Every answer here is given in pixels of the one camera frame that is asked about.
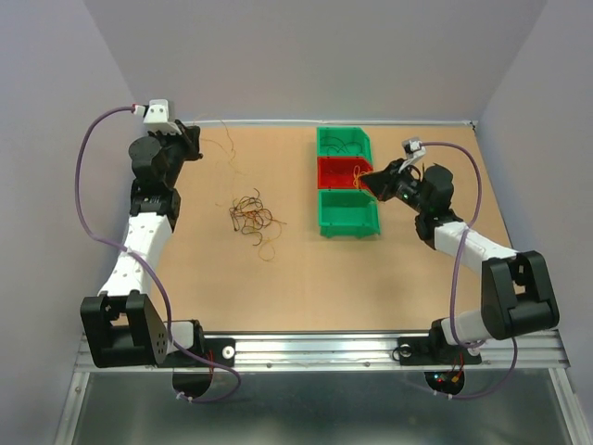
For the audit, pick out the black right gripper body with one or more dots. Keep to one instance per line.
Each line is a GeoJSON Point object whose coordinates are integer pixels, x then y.
{"type": "Point", "coordinates": [404, 187]}

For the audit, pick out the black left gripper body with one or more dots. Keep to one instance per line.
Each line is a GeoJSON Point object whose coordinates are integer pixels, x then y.
{"type": "Point", "coordinates": [178, 147]}

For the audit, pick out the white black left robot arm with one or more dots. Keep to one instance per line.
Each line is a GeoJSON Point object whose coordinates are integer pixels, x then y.
{"type": "Point", "coordinates": [121, 323]}

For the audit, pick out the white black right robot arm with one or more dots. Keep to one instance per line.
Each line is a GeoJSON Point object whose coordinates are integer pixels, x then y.
{"type": "Point", "coordinates": [517, 295]}

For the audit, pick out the red plastic bin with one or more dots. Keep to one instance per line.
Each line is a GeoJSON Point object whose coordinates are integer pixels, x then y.
{"type": "Point", "coordinates": [341, 172]}

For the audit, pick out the near green plastic bin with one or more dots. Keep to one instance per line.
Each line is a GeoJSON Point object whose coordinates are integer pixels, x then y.
{"type": "Point", "coordinates": [347, 212]}

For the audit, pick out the green plastic bin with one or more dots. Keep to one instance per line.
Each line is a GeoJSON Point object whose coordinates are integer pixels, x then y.
{"type": "Point", "coordinates": [347, 212]}
{"type": "Point", "coordinates": [343, 142]}

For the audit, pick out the far green plastic bin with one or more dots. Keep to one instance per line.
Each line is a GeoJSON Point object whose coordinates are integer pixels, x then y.
{"type": "Point", "coordinates": [343, 142]}

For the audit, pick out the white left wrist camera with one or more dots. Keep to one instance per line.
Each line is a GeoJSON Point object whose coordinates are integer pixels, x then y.
{"type": "Point", "coordinates": [158, 117]}

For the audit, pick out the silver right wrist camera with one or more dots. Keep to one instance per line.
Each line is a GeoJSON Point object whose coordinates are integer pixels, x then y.
{"type": "Point", "coordinates": [414, 150]}

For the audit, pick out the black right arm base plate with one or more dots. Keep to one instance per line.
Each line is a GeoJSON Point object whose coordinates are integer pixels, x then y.
{"type": "Point", "coordinates": [422, 351]}

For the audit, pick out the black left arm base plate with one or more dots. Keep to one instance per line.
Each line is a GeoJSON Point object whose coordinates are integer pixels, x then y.
{"type": "Point", "coordinates": [218, 350]}

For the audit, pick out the aluminium mounting rail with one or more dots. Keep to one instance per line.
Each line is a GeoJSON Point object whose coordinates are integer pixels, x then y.
{"type": "Point", "coordinates": [362, 351]}

